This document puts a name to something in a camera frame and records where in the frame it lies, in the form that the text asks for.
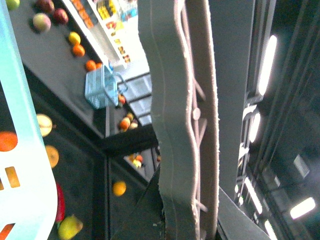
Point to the large light blue basket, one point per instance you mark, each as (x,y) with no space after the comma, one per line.
(29,198)

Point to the orange on right tray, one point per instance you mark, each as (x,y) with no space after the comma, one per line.
(119,188)

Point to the grey basket handle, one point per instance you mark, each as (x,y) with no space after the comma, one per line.
(177,38)

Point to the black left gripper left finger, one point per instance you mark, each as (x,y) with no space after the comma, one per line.
(146,221)

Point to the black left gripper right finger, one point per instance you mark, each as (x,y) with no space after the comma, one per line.
(232,24)

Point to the yellow green pear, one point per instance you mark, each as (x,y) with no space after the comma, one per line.
(69,227)

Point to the dark red apple rear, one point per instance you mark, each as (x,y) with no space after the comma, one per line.
(61,16)

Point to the red chili pepper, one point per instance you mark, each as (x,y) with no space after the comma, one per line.
(60,213)

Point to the yellow orange fruit rear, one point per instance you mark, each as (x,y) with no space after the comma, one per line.
(74,38)

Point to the orange rear centre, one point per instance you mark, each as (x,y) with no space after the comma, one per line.
(78,50)

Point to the golden round pear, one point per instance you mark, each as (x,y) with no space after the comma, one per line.
(53,155)

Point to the small blue basket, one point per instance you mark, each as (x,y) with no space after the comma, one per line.
(103,86)

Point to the small tangerine centre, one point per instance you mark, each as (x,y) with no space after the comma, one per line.
(8,141)

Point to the white goods shelf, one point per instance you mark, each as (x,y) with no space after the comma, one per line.
(111,27)

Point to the orange beside small basket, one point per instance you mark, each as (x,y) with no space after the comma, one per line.
(90,65)

